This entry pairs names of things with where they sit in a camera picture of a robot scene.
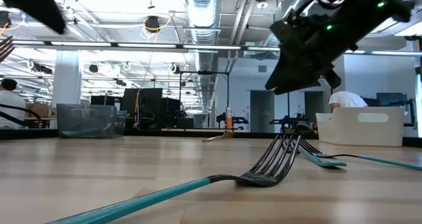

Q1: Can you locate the brown cardboard box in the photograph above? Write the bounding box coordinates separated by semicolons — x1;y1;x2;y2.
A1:
25;102;51;119

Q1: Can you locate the blue screen monitor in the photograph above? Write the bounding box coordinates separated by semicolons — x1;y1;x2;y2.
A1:
377;92;409;108

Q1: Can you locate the black monitor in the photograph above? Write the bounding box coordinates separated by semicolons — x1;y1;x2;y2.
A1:
163;97;182;120
123;87;165;130

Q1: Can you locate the person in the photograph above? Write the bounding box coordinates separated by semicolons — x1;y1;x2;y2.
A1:
0;78;28;130
328;90;369;113

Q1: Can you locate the black ceiling device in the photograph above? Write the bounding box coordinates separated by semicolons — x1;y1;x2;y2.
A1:
144;14;162;34

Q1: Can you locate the gray translucent plastic bin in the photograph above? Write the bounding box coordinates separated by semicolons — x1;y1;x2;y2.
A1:
56;103;129;139

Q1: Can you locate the black fork teal handle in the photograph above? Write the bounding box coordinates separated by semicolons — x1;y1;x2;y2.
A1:
298;137;422;172
45;134;303;224
300;150;348;169

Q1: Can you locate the gold fork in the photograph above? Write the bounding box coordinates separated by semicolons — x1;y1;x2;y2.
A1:
0;36;16;64
202;130;235;143

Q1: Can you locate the gray door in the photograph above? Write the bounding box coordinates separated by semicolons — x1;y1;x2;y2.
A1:
303;91;326;118
249;90;276;134

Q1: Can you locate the white pillar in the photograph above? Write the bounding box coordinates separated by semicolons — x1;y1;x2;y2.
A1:
52;50;83;105

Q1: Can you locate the silver ventilation duct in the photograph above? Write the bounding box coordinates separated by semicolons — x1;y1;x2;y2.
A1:
183;0;222;101
262;0;317;52

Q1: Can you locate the black station frame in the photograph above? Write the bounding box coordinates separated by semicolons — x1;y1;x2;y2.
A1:
179;70;231;132

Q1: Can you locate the white plastic bin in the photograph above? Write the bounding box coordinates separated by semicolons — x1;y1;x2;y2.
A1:
315;106;406;148

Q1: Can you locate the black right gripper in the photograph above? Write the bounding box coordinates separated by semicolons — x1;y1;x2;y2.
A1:
265;14;342;96

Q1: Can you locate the overhead light bar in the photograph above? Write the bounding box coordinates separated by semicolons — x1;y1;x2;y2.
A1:
0;39;422;57

